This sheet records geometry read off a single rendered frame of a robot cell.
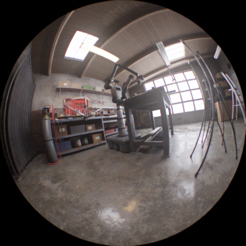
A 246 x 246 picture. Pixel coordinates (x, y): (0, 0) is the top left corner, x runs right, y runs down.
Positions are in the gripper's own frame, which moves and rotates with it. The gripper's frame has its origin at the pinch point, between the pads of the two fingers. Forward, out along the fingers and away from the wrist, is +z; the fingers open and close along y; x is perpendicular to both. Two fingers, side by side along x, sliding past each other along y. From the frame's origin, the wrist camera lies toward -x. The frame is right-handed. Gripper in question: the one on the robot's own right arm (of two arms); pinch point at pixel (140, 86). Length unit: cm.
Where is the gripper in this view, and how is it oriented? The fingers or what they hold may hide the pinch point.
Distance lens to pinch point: 137.2
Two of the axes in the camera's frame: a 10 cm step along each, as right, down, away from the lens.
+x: -7.3, 0.8, 6.8
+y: 6.7, -1.1, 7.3
